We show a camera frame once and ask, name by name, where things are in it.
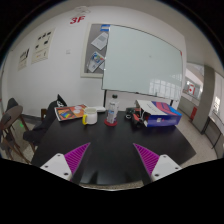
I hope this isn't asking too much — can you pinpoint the red round coaster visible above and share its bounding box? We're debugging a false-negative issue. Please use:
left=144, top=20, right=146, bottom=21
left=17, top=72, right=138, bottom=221
left=104, top=119, right=118, bottom=127

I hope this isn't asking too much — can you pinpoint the black red tool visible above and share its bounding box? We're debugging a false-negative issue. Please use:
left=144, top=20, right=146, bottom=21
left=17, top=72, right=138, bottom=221
left=125, top=107, right=143, bottom=126

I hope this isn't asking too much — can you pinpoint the dark wooden chair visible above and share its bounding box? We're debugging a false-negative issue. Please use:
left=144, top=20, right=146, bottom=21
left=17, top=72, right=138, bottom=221
left=0, top=98, right=30, bottom=163

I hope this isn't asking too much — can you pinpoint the blue cardboard box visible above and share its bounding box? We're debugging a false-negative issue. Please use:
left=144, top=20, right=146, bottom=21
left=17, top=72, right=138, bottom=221
left=136, top=100, right=182, bottom=127

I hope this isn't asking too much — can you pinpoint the white poster small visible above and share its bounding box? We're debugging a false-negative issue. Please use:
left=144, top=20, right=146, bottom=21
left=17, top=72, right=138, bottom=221
left=18, top=49, right=29, bottom=70

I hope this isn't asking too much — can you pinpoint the red fire extinguisher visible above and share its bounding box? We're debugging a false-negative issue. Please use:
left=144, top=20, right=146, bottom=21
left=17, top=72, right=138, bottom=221
left=190, top=107, right=197, bottom=121

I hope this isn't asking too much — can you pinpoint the white poster large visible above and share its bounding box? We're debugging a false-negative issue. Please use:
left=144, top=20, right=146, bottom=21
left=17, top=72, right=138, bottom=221
left=31, top=29, right=55, bottom=64

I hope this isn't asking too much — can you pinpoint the black table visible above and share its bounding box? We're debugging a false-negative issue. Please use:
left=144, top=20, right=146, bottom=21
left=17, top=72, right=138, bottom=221
left=32, top=112, right=195, bottom=186

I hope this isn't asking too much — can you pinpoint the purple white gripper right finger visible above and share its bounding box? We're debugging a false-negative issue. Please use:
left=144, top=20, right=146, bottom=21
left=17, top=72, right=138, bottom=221
left=134, top=143, right=181, bottom=181

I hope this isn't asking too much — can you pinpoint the grey pillar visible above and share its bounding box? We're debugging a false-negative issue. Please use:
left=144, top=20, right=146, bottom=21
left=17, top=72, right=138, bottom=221
left=193, top=65, right=215, bottom=133

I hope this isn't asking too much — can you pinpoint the white mug yellow handle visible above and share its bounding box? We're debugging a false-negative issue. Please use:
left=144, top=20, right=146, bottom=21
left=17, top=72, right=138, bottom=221
left=82, top=107, right=98, bottom=125

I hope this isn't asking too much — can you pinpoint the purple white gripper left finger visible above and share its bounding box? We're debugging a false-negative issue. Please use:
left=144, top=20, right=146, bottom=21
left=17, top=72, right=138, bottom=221
left=41, top=143, right=90, bottom=181

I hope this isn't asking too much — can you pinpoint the grey notice board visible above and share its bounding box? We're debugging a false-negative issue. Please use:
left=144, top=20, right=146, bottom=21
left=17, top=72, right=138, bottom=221
left=80, top=23, right=110, bottom=78

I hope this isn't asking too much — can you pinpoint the white glass whiteboard on stand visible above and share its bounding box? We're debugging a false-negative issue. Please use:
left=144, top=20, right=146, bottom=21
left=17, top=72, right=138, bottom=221
left=102, top=25, right=183, bottom=101

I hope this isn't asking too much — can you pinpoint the clear plastic water bottle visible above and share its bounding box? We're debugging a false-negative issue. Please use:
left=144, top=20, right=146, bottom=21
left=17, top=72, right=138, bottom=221
left=107, top=94, right=119, bottom=123

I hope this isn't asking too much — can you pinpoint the colourful book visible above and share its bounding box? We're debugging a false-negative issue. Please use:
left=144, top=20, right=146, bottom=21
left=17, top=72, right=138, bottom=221
left=55, top=104, right=86, bottom=121

